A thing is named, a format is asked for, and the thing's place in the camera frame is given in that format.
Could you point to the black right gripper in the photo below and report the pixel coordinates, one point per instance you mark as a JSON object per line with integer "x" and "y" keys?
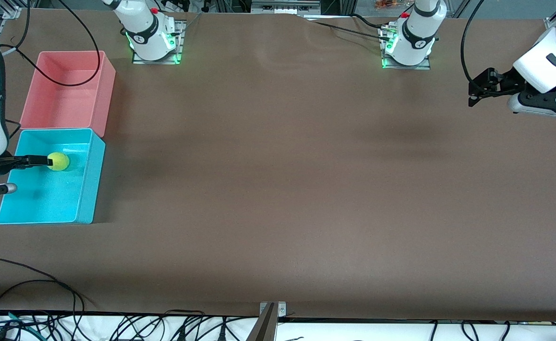
{"x": 4, "y": 162}

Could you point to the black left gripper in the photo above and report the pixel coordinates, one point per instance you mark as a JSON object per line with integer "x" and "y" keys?
{"x": 506, "y": 80}

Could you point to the yellow-green tennis ball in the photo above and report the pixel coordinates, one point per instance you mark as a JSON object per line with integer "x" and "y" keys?
{"x": 60, "y": 162}

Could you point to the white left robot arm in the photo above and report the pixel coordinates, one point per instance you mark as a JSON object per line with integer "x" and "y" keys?
{"x": 552, "y": 61}

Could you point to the blue plastic bin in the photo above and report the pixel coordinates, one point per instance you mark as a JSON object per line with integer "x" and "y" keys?
{"x": 46, "y": 199}

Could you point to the pink plastic bin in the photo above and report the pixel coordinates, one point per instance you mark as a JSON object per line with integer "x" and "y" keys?
{"x": 65, "y": 94}

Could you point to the orange background items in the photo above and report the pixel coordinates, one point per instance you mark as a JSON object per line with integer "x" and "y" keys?
{"x": 386, "y": 4}

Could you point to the grey metal box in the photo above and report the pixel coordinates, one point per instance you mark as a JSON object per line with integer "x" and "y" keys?
{"x": 285, "y": 7}

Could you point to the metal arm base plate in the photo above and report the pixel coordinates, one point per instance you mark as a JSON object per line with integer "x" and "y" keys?
{"x": 179, "y": 53}
{"x": 423, "y": 67}

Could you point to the aluminium profile post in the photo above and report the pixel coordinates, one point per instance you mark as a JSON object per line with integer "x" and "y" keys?
{"x": 266, "y": 327}

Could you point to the small metal bracket plate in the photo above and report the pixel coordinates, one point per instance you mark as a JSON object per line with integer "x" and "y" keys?
{"x": 282, "y": 310}

